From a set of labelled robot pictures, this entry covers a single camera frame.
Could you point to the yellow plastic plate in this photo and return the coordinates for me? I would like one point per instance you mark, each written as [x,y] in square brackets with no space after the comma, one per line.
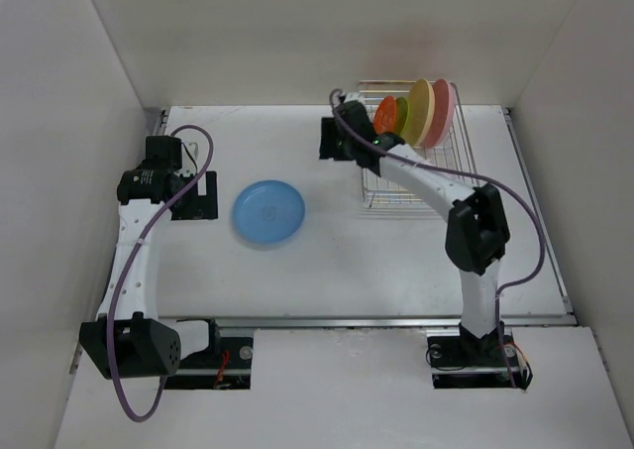
[421,107]

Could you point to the metal wire dish rack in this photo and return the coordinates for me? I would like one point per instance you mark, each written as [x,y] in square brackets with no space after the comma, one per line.
[413,178]

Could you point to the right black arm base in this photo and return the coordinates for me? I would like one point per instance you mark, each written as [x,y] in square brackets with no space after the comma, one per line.
[461,362]

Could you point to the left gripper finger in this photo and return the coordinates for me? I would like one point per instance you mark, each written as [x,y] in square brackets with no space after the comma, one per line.
[207,184]
[193,206]

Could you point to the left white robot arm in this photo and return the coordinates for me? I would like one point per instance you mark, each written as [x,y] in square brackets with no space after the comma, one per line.
[127,338]

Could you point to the orange plastic plate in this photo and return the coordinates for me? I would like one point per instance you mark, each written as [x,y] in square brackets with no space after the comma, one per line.
[385,115]

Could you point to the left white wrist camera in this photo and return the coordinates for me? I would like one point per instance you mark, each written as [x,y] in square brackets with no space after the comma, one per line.
[192,148]

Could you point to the pink plastic plate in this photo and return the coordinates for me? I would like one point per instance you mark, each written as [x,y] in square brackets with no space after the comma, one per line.
[445,103]

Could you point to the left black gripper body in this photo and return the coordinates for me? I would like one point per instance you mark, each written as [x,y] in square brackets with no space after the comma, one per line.
[185,181]

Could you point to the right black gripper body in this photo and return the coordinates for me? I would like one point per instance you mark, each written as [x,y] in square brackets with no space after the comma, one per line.
[343,145]

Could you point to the blue plastic plate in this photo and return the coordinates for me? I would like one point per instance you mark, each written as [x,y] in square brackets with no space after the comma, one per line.
[268,212]

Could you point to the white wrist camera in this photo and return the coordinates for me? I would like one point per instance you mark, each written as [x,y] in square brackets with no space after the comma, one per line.
[355,96]
[192,148]

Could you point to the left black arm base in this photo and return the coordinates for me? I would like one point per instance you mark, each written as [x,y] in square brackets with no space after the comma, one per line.
[227,367]

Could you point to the green plastic plate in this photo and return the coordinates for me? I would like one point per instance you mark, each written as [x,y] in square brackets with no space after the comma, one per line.
[401,126]

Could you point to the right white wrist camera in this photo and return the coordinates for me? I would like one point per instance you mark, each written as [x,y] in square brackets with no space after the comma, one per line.
[355,96]

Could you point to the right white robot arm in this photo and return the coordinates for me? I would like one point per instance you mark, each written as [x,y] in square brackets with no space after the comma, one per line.
[476,227]

